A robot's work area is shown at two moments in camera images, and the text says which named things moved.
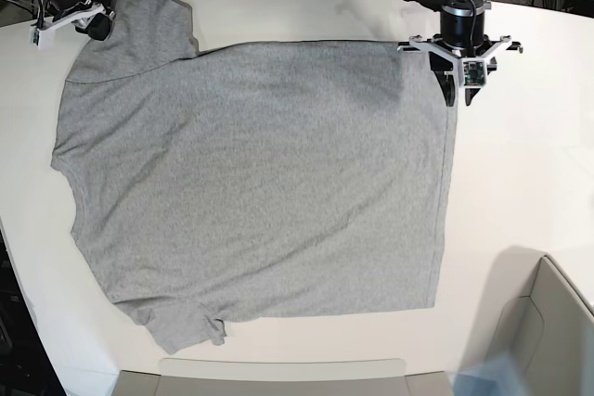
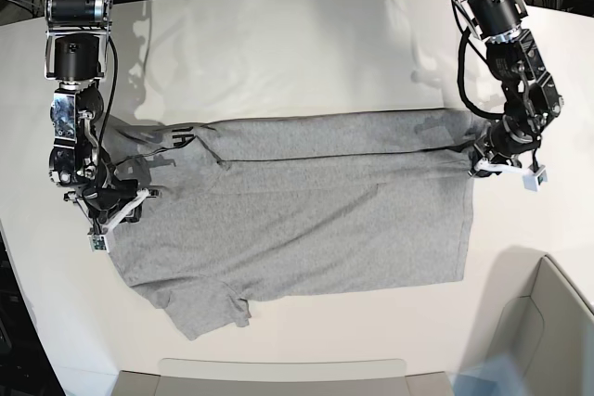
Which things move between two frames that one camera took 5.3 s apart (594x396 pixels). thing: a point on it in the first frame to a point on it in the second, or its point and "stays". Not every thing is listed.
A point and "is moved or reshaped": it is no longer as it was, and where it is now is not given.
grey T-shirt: [256, 179] is moved or reshaped
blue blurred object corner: [500, 376] stays
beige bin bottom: [283, 377] stays
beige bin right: [534, 313] stays
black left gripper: [99, 27] to [101, 199]
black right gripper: [461, 28] to [508, 136]
